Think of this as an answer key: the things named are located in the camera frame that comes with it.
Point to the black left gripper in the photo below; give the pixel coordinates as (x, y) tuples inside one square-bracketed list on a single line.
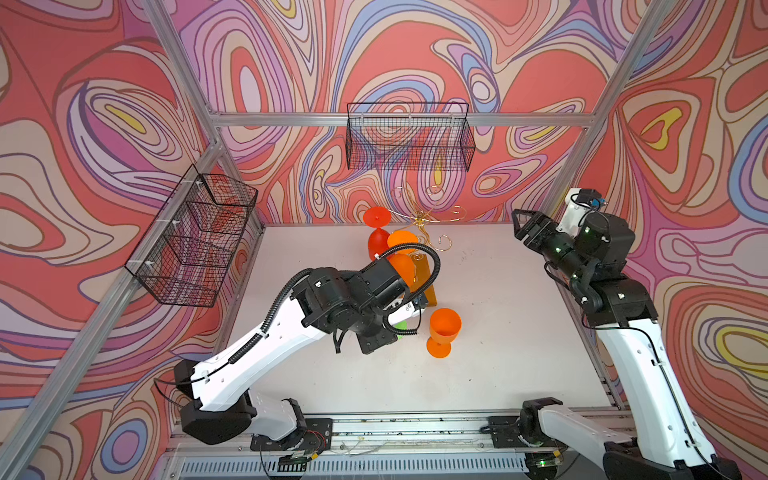
[(372, 346)]

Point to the metal base rail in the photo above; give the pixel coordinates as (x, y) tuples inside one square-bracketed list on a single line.
[(469, 444)]

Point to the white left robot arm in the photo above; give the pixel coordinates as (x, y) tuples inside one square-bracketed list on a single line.
[(313, 303)]

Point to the orange wine glass front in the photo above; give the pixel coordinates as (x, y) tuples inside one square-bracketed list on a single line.
[(401, 260)]

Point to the black wire basket back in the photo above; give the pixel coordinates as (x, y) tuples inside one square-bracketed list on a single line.
[(409, 136)]

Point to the black wire basket left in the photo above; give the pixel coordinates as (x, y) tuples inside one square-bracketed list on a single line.
[(200, 228)]

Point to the orange wine glass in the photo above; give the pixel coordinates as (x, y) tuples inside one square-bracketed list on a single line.
[(401, 260), (445, 325)]

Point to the gold wire glass rack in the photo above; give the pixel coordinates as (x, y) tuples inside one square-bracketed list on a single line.
[(417, 220)]

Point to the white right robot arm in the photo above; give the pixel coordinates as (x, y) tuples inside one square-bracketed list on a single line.
[(668, 442)]

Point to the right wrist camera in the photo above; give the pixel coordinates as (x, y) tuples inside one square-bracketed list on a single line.
[(581, 203)]

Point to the red wine glass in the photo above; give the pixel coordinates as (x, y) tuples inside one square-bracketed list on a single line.
[(377, 218)]

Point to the green wine glass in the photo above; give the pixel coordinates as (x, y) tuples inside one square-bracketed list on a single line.
[(403, 327)]

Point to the black wire basket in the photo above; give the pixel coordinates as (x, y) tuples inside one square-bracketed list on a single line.
[(409, 136), (200, 228)]

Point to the orange wine glass back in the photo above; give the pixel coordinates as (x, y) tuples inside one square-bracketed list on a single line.
[(445, 325)]

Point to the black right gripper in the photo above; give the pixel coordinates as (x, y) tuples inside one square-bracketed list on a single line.
[(547, 224)]

